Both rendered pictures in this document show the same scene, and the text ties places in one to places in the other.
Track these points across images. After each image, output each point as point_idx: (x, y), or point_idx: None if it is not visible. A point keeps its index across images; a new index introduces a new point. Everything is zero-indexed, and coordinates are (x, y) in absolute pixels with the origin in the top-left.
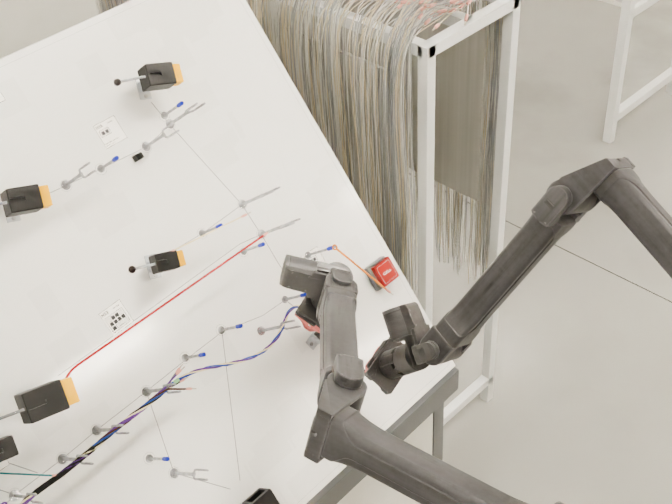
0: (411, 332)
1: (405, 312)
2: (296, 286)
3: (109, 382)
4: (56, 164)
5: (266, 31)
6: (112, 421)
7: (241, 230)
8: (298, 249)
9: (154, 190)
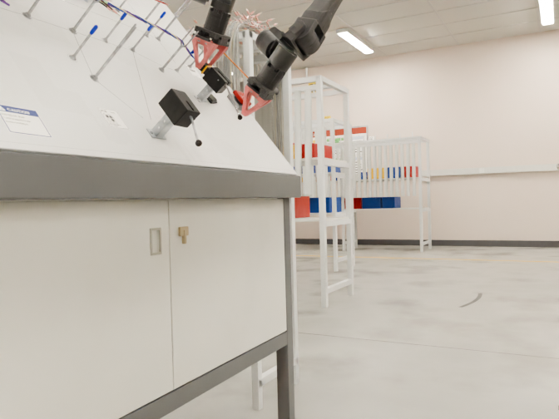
0: (281, 33)
1: (274, 30)
2: None
3: (42, 7)
4: None
5: None
6: (42, 22)
7: (144, 28)
8: (183, 61)
9: None
